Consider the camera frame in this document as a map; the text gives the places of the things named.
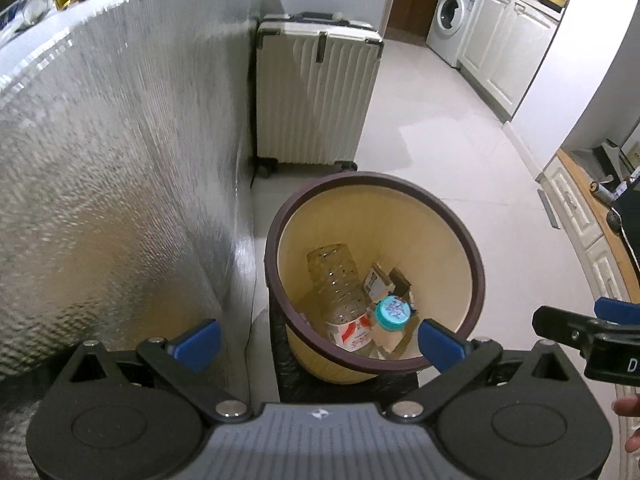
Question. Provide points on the crushed blue can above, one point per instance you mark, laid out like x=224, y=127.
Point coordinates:
x=30, y=12

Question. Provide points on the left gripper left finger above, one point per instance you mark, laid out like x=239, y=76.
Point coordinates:
x=181, y=363

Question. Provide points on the person right hand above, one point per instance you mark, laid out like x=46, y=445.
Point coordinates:
x=629, y=406

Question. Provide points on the white kitchen cabinets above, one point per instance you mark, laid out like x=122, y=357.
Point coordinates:
x=504, y=47

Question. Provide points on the clear plastic bottle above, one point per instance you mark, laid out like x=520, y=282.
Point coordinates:
x=344, y=308

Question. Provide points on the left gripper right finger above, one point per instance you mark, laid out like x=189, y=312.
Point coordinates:
x=461, y=364

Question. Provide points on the teal round lid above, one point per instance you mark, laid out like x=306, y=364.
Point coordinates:
x=392, y=314

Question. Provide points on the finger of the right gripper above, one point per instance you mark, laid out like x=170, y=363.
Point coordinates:
x=564, y=327
x=617, y=311

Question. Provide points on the white ribbed suitcase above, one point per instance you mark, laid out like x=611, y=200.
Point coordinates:
x=315, y=74

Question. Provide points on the torn cardboard box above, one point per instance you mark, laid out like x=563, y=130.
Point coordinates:
x=378, y=284

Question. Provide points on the white washing machine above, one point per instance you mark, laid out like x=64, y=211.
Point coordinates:
x=449, y=27

